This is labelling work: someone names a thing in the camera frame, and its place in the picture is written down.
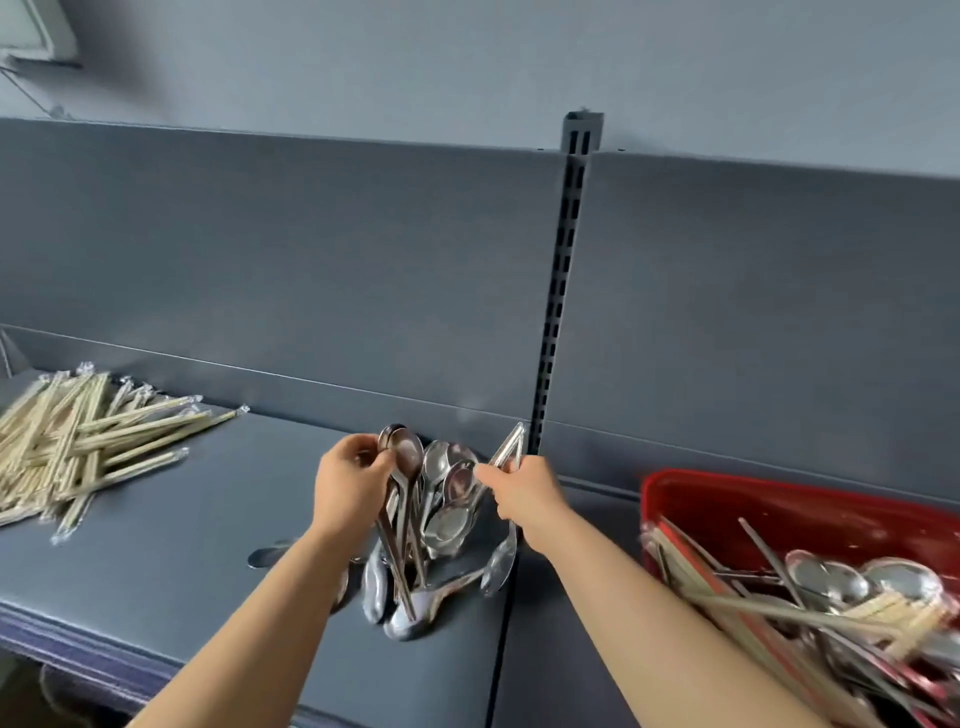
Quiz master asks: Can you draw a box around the person's left hand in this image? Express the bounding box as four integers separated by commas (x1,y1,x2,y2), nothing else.
312,432,400,546

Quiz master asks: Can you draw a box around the person's right hand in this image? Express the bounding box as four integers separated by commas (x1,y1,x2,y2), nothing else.
474,453,580,550

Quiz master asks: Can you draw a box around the steel soup spoon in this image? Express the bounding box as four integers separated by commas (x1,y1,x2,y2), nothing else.
377,423,418,624
393,430,430,594
480,421,527,599

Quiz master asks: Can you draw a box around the person's right forearm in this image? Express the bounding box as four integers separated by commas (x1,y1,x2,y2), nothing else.
520,507,832,728

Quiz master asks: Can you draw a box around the person's left forearm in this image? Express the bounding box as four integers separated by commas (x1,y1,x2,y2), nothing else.
127,522,378,728

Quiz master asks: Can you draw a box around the pile of metal spoons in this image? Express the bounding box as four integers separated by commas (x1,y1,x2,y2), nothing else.
712,517,960,728
246,438,520,643

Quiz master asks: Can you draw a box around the grey slotted shelf upright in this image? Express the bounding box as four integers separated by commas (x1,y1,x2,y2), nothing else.
526,109,606,459

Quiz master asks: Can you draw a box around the grey shelf back panel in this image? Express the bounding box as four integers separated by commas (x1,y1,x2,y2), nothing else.
0,116,571,459
541,150,960,505

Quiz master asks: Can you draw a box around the red plastic bin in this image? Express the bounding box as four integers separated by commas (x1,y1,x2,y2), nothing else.
639,468,960,728

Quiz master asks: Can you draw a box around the thin grey cable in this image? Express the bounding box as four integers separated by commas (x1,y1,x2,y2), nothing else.
0,63,72,121

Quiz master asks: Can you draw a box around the white wall box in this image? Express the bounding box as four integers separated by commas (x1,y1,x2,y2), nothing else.
0,0,81,70

